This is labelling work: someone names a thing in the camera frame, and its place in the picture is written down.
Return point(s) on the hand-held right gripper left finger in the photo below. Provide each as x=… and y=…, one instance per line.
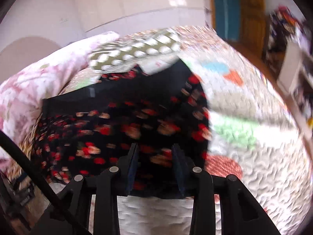
x=132, y=166

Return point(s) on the white shelf unit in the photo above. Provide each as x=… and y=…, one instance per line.
x=297, y=78

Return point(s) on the teal hanging cloth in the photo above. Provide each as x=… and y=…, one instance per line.
x=226, y=9

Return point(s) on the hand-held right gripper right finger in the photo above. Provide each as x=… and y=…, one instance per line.
x=178, y=169

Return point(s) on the patchwork quilted bedspread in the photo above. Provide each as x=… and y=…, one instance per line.
x=249, y=127

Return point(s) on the wooden door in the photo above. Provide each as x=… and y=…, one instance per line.
x=251, y=12

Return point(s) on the pile of colourful clothes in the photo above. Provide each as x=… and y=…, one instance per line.
x=285, y=29

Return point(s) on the pink floral blanket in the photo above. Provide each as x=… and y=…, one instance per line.
x=36, y=83

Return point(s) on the olive polka dot cloth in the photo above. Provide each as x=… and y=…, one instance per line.
x=133, y=52

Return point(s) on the black floral dress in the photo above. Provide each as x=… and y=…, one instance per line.
x=127, y=117

